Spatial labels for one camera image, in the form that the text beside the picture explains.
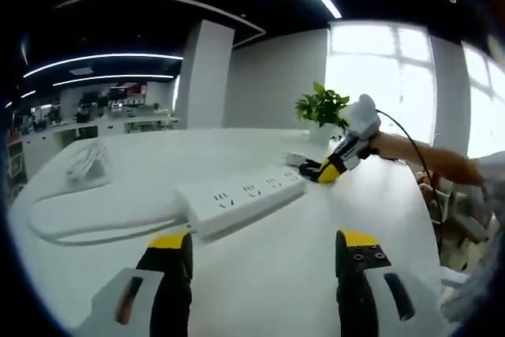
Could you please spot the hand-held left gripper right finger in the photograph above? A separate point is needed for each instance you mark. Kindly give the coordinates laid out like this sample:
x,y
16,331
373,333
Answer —
x,y
355,293

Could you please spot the small white plug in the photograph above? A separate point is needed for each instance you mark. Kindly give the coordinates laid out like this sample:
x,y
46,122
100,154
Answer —
x,y
294,157

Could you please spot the white power strip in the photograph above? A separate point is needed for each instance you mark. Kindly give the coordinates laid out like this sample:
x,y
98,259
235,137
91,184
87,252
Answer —
x,y
244,207

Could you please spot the long white background counter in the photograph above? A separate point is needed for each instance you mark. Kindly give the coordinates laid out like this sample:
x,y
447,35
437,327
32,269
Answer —
x,y
118,124

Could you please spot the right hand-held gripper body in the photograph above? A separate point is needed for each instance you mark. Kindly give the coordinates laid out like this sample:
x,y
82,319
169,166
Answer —
x,y
361,118

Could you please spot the green potted plant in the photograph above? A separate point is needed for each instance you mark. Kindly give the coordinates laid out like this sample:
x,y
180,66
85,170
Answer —
x,y
323,110

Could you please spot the white desk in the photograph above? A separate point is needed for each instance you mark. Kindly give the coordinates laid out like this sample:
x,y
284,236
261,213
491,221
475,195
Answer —
x,y
268,274

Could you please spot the white office chair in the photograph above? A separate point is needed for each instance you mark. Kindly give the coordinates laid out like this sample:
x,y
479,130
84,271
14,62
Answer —
x,y
457,210

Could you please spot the black charger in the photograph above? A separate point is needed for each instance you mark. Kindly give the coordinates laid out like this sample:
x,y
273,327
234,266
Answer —
x,y
311,169

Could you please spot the person's grey shirt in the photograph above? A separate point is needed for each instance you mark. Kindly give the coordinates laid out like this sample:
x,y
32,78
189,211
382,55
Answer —
x,y
489,214

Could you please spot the bright window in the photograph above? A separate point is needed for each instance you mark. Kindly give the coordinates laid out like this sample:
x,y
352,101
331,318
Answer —
x,y
378,76

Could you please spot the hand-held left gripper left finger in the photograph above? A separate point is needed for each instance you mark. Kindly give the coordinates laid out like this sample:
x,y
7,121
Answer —
x,y
169,293

